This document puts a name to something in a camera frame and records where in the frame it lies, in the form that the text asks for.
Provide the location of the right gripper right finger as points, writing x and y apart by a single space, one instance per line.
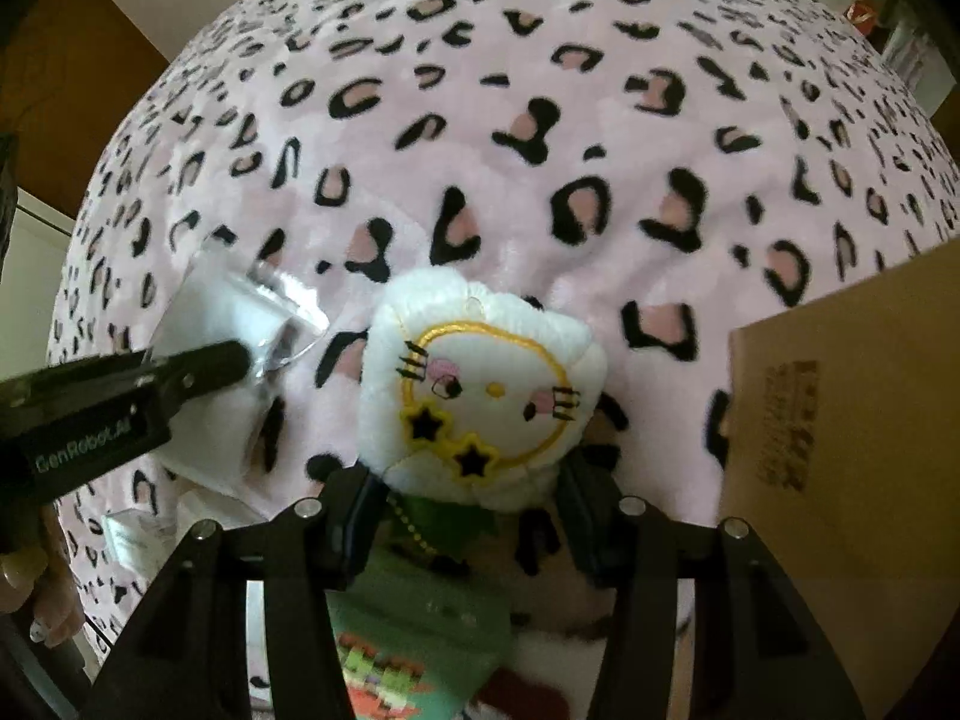
758 652

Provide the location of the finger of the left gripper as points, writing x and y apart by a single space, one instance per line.
193 374

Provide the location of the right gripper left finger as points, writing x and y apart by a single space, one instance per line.
183 653

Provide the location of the clear bag with white filling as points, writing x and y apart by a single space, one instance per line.
276 316

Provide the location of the green bricks toy box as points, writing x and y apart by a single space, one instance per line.
414 638

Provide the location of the white cat plush toy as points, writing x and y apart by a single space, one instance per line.
472 397

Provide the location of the person left hand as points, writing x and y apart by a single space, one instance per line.
37 577

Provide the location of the white cabinet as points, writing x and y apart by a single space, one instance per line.
31 274

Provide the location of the brown cardboard box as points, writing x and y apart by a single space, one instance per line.
843 455

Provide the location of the pink leopard print blanket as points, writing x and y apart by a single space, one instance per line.
664 171

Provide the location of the red snack package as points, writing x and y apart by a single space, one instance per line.
862 15

